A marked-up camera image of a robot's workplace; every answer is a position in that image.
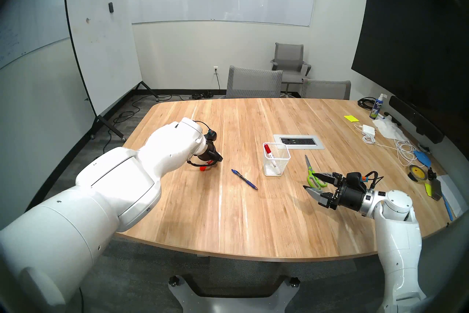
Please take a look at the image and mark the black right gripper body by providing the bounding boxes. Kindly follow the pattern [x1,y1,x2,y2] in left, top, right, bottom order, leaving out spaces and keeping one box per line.
[331,182,367,211]

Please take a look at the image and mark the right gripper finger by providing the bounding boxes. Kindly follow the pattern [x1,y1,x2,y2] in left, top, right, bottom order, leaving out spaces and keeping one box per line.
[315,173,345,186]
[302,186,332,208]

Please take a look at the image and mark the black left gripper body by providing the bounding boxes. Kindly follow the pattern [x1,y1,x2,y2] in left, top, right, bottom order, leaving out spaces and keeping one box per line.
[201,140,219,163]

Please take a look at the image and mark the blue ballpoint pen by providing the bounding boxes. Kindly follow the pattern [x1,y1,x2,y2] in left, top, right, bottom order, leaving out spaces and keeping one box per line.
[231,169,258,191]

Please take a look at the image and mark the red cap patterned marker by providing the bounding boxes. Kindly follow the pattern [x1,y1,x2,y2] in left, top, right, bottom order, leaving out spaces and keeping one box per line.
[264,144,280,174]

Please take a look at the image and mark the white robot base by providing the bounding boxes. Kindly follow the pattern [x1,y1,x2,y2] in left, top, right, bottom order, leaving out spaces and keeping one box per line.
[168,275,301,313]

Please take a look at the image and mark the white mesh pen holder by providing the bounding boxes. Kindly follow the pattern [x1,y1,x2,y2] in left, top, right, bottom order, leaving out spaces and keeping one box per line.
[263,142,291,177]

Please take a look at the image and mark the blue pen beside paper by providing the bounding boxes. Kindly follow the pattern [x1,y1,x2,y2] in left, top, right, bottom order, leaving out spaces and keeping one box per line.
[442,193,455,222]

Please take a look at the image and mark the silver table power outlet panel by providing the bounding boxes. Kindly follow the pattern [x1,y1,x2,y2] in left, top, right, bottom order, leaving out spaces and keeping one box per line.
[273,134,325,150]

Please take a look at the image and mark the black yellow tape roll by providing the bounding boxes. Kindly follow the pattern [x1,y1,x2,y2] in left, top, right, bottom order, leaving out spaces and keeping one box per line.
[409,164,429,183]

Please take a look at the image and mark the white crumpled tissue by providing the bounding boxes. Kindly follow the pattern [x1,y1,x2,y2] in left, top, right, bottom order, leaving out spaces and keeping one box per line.
[372,118,409,141]

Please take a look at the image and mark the grey mesh table chair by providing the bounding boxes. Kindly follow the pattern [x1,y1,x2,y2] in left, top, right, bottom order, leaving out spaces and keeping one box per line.
[301,79,351,100]
[226,65,283,99]

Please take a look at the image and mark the blue flat object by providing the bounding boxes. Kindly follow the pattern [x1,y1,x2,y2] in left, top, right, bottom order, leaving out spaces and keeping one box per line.
[414,150,435,167]

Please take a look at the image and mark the Expo cleaner spray bottle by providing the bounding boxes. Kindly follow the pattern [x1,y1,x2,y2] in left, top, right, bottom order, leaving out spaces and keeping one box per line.
[369,93,387,119]

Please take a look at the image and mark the grey yellow eraser block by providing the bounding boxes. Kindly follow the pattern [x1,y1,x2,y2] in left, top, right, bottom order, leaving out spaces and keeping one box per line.
[425,178,444,202]

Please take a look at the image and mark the black video sound bar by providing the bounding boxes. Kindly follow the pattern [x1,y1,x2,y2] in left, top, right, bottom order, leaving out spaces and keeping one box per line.
[388,95,444,144]

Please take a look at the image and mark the white paper sheet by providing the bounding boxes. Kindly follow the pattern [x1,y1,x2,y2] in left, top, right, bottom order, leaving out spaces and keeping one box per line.
[438,175,469,219]

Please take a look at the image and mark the grey office chair with armrests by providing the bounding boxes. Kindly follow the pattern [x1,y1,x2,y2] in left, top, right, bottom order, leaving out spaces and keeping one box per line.
[270,42,312,96]

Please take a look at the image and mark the mobile whiteboard on stand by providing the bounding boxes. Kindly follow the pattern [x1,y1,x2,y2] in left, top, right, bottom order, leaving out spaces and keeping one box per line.
[63,0,160,142]

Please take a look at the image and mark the green handled scissors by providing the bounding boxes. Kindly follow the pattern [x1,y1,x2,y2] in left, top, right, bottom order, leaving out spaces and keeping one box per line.
[304,155,328,188]

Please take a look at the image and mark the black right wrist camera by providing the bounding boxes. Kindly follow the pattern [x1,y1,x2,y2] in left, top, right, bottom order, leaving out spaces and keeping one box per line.
[344,172,367,188]

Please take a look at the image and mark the black right camera cable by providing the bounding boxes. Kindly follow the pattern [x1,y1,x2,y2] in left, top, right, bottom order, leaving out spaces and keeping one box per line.
[363,170,384,192]

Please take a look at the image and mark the black floor cable bundle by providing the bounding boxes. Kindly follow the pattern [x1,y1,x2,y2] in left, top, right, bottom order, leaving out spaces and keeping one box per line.
[189,91,224,100]

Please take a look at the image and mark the white charger cable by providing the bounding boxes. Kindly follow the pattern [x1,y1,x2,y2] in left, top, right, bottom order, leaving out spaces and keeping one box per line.
[354,125,422,168]

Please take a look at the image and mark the large black wall screen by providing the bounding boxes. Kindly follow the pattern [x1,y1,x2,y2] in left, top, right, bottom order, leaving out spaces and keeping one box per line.
[351,0,469,122]

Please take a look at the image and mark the wall whiteboard with writing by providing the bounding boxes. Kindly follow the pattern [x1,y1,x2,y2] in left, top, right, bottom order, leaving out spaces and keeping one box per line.
[0,0,112,71]

